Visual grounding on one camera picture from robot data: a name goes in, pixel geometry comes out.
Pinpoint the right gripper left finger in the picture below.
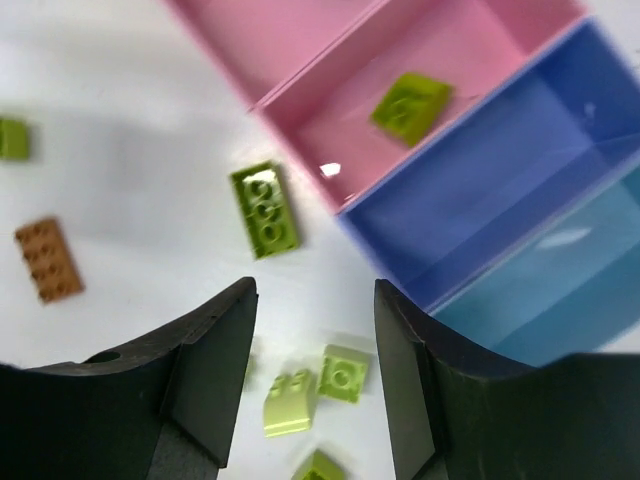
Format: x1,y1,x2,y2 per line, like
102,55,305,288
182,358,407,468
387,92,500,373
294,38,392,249
1,277,258,479

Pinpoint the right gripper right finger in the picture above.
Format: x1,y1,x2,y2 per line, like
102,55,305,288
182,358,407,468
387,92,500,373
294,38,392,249
374,279,639,479

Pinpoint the pale lime slope brick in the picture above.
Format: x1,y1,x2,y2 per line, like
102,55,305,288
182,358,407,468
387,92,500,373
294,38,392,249
263,369,316,438

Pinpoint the lime lego round brick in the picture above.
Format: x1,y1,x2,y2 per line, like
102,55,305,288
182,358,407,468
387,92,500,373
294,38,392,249
317,344,370,404

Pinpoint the orange lego plate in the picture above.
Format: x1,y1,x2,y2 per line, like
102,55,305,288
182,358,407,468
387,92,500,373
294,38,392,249
14,216,85,304

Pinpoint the lime lego long brick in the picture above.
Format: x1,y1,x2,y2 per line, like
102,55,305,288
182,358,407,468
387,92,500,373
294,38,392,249
229,160,300,260

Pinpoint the lime lego small brick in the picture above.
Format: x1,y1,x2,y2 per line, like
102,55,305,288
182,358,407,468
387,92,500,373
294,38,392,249
370,72,453,147

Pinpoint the light blue bin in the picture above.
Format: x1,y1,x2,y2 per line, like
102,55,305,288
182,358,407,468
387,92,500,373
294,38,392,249
434,171,639,366

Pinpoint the small pink bin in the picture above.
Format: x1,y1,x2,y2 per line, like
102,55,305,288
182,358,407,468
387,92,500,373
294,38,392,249
260,1,585,211

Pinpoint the purple-blue bin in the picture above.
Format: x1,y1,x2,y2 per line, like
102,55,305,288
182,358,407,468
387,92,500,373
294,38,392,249
340,19,639,309

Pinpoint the large pink bin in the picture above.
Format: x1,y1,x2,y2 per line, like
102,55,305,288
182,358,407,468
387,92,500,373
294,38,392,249
169,0,386,109

